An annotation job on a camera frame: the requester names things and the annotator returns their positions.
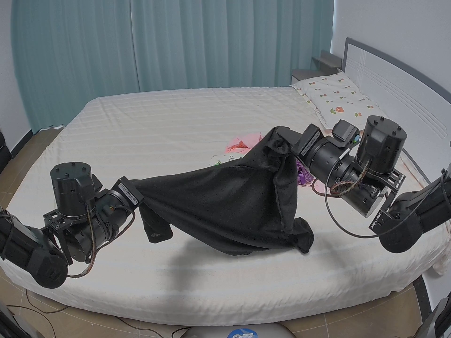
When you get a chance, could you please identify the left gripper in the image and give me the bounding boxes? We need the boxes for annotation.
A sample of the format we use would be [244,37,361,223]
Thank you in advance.
[94,177,145,246]

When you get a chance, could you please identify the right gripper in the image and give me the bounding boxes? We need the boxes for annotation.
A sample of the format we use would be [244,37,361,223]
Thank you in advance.
[292,123,357,191]

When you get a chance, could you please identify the black T-shirt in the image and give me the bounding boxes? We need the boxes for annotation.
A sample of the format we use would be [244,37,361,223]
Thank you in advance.
[133,126,315,256]

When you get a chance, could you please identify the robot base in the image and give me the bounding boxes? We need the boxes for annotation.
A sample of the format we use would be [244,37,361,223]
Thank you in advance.
[183,324,295,338]

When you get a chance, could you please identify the bed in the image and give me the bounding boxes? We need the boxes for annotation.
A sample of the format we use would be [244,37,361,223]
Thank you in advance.
[0,37,451,325]

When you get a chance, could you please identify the purple garment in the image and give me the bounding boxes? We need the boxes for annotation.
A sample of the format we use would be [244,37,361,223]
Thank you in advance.
[295,161,315,186]

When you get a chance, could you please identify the white printed pillow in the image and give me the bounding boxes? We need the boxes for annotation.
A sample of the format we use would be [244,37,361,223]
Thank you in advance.
[290,73,381,130]

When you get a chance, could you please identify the grey bedside table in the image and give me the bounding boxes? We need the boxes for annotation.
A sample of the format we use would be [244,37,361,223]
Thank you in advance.
[292,50,342,85]

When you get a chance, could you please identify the white printed pyjama top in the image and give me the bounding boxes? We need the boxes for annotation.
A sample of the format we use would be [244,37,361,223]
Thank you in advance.
[211,152,247,166]

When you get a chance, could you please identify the black chest of drawers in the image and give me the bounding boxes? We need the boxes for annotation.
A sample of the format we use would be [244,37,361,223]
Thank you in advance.
[0,129,13,170]

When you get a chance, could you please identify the blue-green curtain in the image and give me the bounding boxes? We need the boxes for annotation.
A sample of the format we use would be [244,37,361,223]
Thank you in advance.
[12,0,140,133]
[130,0,334,92]

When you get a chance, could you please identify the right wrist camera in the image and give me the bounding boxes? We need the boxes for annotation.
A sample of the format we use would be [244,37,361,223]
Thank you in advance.
[332,119,361,151]

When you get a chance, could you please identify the black cable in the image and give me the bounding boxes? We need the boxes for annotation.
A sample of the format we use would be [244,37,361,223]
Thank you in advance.
[116,315,192,334]
[68,208,137,280]
[326,148,390,239]

